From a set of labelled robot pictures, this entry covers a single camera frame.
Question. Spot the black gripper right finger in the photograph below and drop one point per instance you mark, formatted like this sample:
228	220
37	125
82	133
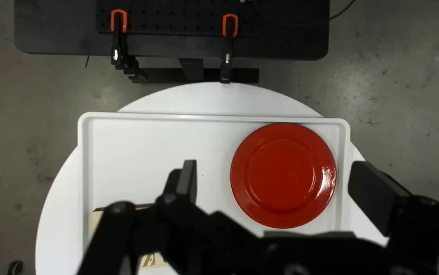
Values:
376	194

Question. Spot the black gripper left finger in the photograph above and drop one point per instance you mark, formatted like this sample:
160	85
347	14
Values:
180	186

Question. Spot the red round plate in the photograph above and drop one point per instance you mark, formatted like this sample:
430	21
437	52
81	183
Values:
283	175

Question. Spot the wooden toy activity board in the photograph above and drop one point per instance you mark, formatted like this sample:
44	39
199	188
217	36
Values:
147	261

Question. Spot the black perforated base board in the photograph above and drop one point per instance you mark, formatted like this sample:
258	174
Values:
280	29

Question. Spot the right orange black clamp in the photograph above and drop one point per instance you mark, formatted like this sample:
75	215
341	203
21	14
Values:
228	30

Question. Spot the orange black clamp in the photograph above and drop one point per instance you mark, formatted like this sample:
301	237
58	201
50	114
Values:
119	49
228	30

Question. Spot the left orange black clamp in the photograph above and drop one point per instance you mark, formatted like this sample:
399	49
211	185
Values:
119	49

